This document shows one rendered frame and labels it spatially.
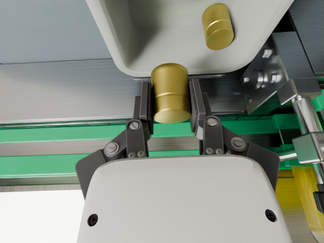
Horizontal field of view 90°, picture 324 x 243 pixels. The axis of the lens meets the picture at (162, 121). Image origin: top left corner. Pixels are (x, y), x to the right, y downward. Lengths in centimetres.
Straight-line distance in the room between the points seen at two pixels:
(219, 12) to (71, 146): 30
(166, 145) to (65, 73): 23
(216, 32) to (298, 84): 11
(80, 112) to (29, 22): 15
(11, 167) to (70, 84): 17
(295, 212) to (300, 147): 32
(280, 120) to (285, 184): 23
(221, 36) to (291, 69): 9
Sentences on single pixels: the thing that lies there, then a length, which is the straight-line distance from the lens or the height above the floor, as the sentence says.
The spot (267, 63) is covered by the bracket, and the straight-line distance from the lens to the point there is 25.
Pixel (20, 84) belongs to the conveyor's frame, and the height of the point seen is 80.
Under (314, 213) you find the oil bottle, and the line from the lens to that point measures 39.
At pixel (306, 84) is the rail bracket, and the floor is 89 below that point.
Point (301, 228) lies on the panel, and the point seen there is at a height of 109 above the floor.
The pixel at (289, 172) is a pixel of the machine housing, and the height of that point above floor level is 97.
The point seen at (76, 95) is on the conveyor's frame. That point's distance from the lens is 33.
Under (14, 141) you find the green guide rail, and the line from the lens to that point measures 38.
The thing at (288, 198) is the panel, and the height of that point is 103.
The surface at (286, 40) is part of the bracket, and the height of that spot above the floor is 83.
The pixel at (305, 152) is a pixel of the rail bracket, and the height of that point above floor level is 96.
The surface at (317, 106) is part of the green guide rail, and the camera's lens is 25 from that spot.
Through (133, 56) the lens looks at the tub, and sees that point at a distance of 24.
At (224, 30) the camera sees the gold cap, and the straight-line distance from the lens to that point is 23.
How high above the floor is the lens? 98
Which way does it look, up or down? 20 degrees down
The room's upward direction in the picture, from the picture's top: 178 degrees clockwise
